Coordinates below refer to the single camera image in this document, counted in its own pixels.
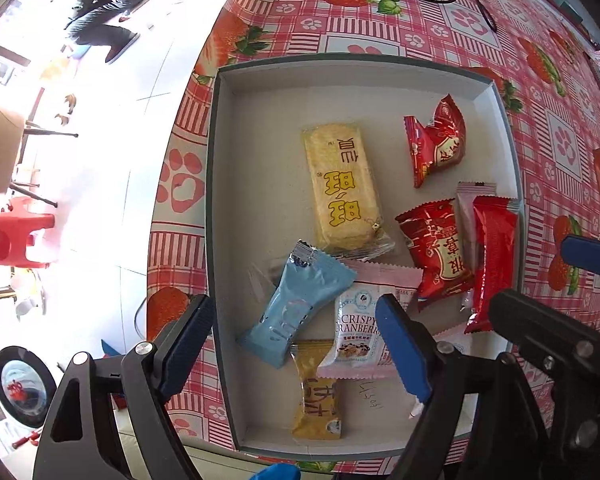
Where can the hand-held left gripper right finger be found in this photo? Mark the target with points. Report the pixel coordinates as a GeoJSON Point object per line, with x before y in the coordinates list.
{"type": "Point", "coordinates": [405, 350]}

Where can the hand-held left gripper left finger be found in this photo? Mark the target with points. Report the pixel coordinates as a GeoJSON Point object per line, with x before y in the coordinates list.
{"type": "Point", "coordinates": [185, 350]}

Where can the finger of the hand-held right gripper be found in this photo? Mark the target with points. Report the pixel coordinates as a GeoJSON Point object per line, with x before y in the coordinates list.
{"type": "Point", "coordinates": [540, 325]}
{"type": "Point", "coordinates": [582, 252]}

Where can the white cranberry snack packet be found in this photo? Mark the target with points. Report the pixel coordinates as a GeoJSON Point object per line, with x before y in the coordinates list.
{"type": "Point", "coordinates": [355, 335]}

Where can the pink zigzag-edge snack packet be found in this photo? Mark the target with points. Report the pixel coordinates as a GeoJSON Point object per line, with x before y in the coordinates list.
{"type": "Point", "coordinates": [390, 275]}

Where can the slim red snack packet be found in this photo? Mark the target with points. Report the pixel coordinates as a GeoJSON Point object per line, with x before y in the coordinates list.
{"type": "Point", "coordinates": [495, 260]}

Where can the red gold-label snack packet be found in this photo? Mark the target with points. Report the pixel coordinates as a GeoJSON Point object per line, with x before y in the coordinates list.
{"type": "Point", "coordinates": [440, 255]}

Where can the yellow brown snack packet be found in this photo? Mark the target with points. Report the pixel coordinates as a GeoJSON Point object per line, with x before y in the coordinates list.
{"type": "Point", "coordinates": [315, 400]}

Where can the light blue snack packet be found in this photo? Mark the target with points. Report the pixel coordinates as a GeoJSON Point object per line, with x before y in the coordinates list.
{"type": "Point", "coordinates": [295, 310]}

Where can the slim pale pink snack packet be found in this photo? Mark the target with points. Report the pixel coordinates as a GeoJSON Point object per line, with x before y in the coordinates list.
{"type": "Point", "coordinates": [466, 215]}

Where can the yellow rice cracker packet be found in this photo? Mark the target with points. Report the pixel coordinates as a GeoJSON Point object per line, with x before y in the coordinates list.
{"type": "Point", "coordinates": [345, 190]}

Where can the grey shallow cardboard box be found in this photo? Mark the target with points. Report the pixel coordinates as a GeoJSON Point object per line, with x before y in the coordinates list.
{"type": "Point", "coordinates": [260, 160]}

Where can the strawberry print checked tablecloth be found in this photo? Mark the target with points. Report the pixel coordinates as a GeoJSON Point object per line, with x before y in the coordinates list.
{"type": "Point", "coordinates": [555, 125]}

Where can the blue cloth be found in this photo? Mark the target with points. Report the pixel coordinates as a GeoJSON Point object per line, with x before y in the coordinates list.
{"type": "Point", "coordinates": [275, 472]}

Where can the black round bin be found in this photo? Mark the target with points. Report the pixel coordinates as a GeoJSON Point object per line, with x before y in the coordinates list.
{"type": "Point", "coordinates": [20, 385]}

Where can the red plastic stool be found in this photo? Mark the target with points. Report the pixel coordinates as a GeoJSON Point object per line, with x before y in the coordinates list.
{"type": "Point", "coordinates": [20, 240]}

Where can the black metal table legs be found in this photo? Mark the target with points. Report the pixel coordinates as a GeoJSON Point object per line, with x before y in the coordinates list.
{"type": "Point", "coordinates": [50, 133]}

